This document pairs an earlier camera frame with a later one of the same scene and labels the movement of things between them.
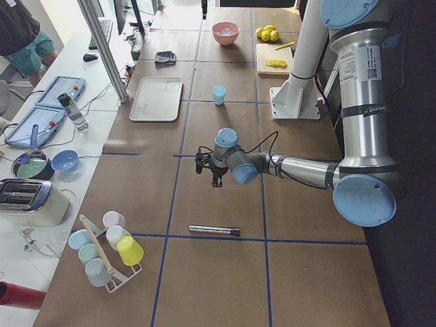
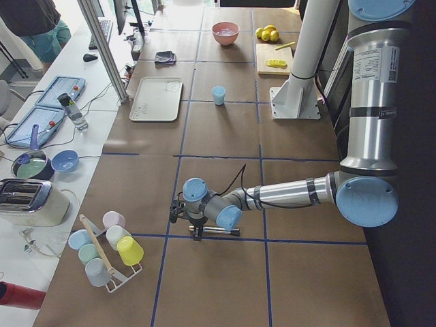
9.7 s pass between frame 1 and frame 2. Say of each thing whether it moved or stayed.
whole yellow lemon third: stayed
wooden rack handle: stayed
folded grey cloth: stayed
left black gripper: moved
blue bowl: stayed
